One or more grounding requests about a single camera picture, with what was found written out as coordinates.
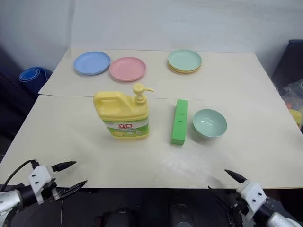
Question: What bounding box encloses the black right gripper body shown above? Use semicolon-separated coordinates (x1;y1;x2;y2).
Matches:
227;195;250;224

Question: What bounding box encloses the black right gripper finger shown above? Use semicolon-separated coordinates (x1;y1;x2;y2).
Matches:
207;185;235;210
224;169;249;184

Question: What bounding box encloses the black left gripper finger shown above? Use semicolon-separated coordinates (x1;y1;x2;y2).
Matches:
52;161;77;173
60;180;89;199

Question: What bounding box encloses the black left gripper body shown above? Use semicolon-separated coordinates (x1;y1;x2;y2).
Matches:
40;179;64;202

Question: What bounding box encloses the mint green bowl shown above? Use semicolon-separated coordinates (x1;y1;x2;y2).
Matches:
192;108;228;139

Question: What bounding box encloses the yellow pump detergent bottle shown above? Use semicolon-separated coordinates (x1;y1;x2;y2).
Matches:
92;83;155;140

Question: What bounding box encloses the dark rounded shape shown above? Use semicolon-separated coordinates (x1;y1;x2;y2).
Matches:
169;202;215;227
95;207;143;227

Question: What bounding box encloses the green rectangular sponge block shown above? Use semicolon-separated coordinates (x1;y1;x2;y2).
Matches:
170;99;189;146

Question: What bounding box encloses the dark seat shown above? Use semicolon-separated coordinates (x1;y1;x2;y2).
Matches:
0;70;40;145

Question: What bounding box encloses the yellow container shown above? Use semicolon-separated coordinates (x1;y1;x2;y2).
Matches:
289;109;303;130

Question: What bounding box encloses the blue rolled mat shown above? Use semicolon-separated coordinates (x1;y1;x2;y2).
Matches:
18;67;53;89

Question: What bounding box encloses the clear plastic bag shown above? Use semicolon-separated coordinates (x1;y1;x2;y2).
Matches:
280;79;303;112

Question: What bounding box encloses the blue plate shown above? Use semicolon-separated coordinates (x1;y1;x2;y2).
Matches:
73;51;111;76

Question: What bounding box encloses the pink plate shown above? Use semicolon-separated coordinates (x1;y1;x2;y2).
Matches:
109;56;146;82

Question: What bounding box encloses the yellow plate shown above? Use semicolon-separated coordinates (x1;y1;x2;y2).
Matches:
167;61;202;75

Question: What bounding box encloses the black box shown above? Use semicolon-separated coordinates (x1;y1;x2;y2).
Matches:
271;39;303;96

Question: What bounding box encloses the mint green plate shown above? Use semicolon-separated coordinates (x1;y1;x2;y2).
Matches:
167;49;203;71

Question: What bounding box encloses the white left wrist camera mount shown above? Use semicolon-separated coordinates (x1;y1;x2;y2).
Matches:
28;165;57;205

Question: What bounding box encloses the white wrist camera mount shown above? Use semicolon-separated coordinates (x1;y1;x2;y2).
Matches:
236;180;267;218
28;165;57;205

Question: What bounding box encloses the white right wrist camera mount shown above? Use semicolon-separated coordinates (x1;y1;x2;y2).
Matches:
236;180;267;218

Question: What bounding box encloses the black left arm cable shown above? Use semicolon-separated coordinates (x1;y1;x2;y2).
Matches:
0;159;40;192

